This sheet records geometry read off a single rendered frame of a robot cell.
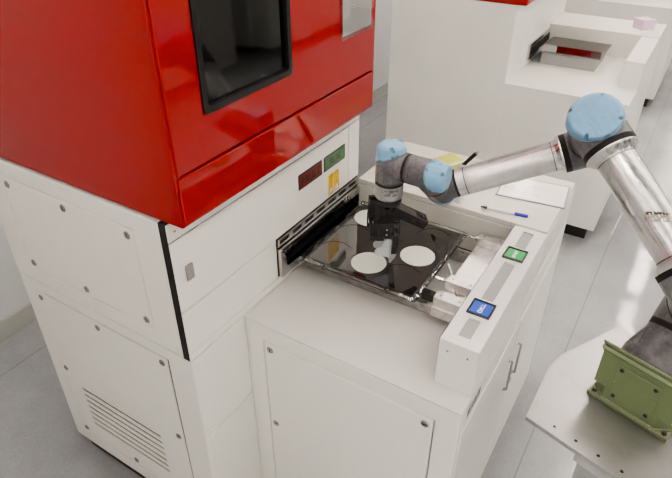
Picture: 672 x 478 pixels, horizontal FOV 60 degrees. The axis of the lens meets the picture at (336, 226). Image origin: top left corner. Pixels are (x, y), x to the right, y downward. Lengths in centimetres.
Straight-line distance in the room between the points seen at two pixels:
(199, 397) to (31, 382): 133
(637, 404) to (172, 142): 112
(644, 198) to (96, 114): 112
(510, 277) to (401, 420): 45
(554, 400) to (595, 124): 63
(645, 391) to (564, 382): 19
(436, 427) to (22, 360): 200
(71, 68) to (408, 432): 111
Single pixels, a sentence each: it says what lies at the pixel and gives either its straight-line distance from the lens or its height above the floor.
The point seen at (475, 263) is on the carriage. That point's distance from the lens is 173.
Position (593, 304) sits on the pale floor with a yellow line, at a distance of 316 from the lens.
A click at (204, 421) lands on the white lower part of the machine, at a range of 169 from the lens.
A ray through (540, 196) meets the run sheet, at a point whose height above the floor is 97.
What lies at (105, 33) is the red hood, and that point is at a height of 160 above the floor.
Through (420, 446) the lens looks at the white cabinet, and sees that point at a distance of 155.
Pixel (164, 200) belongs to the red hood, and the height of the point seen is 128.
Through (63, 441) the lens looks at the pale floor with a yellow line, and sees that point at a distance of 257.
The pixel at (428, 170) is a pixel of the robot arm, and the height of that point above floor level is 123.
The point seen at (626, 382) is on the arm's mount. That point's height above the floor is 91.
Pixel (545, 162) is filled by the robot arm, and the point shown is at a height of 124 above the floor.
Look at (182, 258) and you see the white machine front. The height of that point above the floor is 112.
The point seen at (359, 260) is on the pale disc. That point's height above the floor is 90.
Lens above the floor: 188
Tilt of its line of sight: 33 degrees down
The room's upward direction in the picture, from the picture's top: straight up
